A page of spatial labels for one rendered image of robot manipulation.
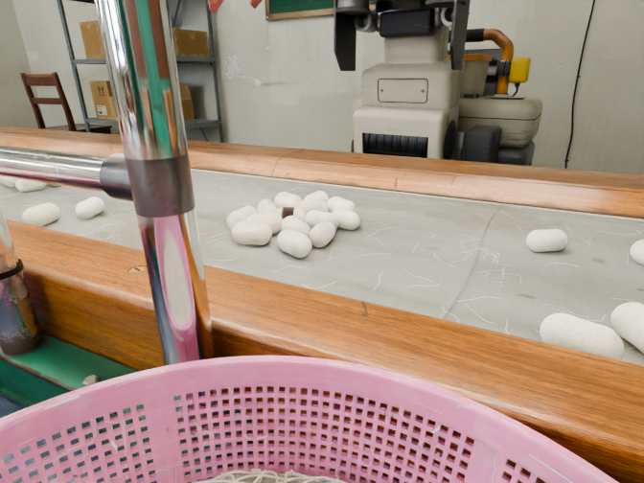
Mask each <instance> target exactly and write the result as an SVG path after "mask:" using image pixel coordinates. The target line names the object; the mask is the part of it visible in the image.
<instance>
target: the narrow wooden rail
mask: <svg viewBox="0 0 644 483"><path fill-rule="evenodd" d="M5 220H6V223H7V225H8V228H9V231H10V234H11V240H12V243H13V246H14V249H15V252H16V255H17V258H18V259H20V260H22V262H23V265H24V268H23V270H22V272H23V275H24V278H25V281H26V284H27V287H28V290H29V292H30V295H31V298H32V301H33V304H34V309H35V312H36V315H37V318H38V321H39V324H40V327H41V330H42V332H43V333H46V334H49V335H51V336H54V337H56V338H59V339H61V340H64V341H66V342H69V343H71V344H74V345H77V346H79V347H82V348H83V349H86V350H88V351H91V352H93V353H96V354H98V355H101V356H103V357H108V358H110V359H113V360H115V361H118V362H120V363H123V364H124V365H127V366H129V367H132V368H134V369H137V370H139V371H144V370H148V369H153V368H157V367H162V366H166V365H165V360H164V356H163V351H162V346H161V340H160V335H159V331H158V326H157V321H156V316H155V311H154V306H153V302H152V297H151V291H150V282H149V277H148V273H147V268H146V263H145V258H144V253H143V250H140V249H136V248H131V247H127V246H123V245H119V244H115V243H111V242H106V241H99V240H94V239H90V238H87V237H82V236H78V235H73V234H69V233H65V232H60V231H57V230H53V229H48V228H44V227H40V226H35V225H31V224H28V223H23V222H19V221H14V220H10V219H6V218H5ZM203 266H204V274H205V281H206V288H207V295H208V303H209V310H210V317H211V324H212V331H213V338H214V345H215V353H216V358H219V357H244V356H293V357H317V358H325V359H333V360H339V361H345V362H351V363H356V364H361V365H366V366H370V367H375V368H379V369H383V370H387V371H390V372H394V373H398V374H401V375H405V376H409V377H411V378H414V379H417V380H422V381H425V382H428V383H431V384H434V385H437V386H439V387H442V388H445V389H447V390H449V391H451V392H454V393H457V394H459V395H462V396H464V397H466V398H469V399H471V400H473V401H476V402H478V403H481V404H484V405H486V406H488V407H490V408H491V409H493V410H495V411H497V412H500V413H502V414H504V415H506V416H508V417H510V418H512V419H514V420H516V421H518V422H520V423H522V424H523V425H525V426H528V427H530V428H532V429H533V430H535V431H536V432H538V433H540V434H542V435H543V436H545V437H547V438H549V439H551V440H552V441H554V442H556V443H557V444H559V445H560V446H562V447H564V448H565V449H568V450H569V451H571V452H573V453H574V454H576V455H578V456H579V457H581V458H583V459H584V460H586V461H587V462H588V463H589V464H591V465H592V466H594V467H595V468H597V469H599V470H600V471H602V472H604V473H605V474H607V475H608V476H610V477H611V478H613V479H614V480H616V481H617V482H619V483H644V365H641V364H636V363H632V362H628V361H624V360H620V359H616V358H611V357H607V356H599V355H595V354H591V353H587V352H583V351H578V350H574V349H570V348H565V347H562V346H558V345H553V344H549V343H545V342H540V341H537V340H533V339H528V338H524V337H519V336H515V335H511V334H506V333H500V332H495V331H491V330H487V329H482V328H478V327H475V326H470V325H466V324H461V323H457V322H453V321H448V320H445V319H441V318H436V317H432V316H428V315H423V314H419V313H416V312H411V311H407V310H399V309H395V308H390V307H386V306H383V305H378V304H374V303H370V302H365V301H361V300H357V299H353V298H349V297H345V296H340V295H336V294H331V293H328V292H324V291H319V290H315V289H311V288H306V287H299V286H295V285H291V284H287V283H282V282H278V281H274V280H269V279H266V278H261V277H257V276H253V275H248V274H244V273H240V272H236V271H232V270H228V269H223V268H219V267H215V266H210V265H207V264H204V265H203Z"/></svg>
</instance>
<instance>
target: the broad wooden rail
mask: <svg viewBox="0 0 644 483"><path fill-rule="evenodd" d="M0 146H8V147H17V148H25V149H34V150H50V151H59V152H69V153H77V154H87V155H97V156H105V157H107V156H109V155H111V154H114V153H124V150H123V145H122V140H121V135H116V134H103V133H91V132H78V131H66V130H52V129H40V128H27V127H15V126H0ZM187 146H188V153H189V160H190V167H191V169H195V170H204V171H212V172H221V173H236V174H245V175H254V176H262V177H271V178H280V179H288V180H297V181H306V182H314V183H323V184H332V185H340V186H349V187H358V188H366V189H375V190H383V191H391V192H400V193H409V194H417V195H426V196H442V197H451V198H460V199H468V200H477V201H486V202H494V203H503V204H512V205H520V206H529V207H537V208H545V209H554V210H563V211H571V212H580V213H589V214H597V215H606V216H615V217H623V218H632V219H644V174H637V173H623V172H599V171H587V170H573V169H561V168H548V167H536V166H522V165H510V164H497V163H485V162H472V161H459V160H447V159H434V158H421V157H408V156H396V155H383V154H370V153H357V152H345V151H332V150H319V149H295V148H282V147H269V146H256V145H244V144H231V143H218V142H205V141H193V140H187Z"/></svg>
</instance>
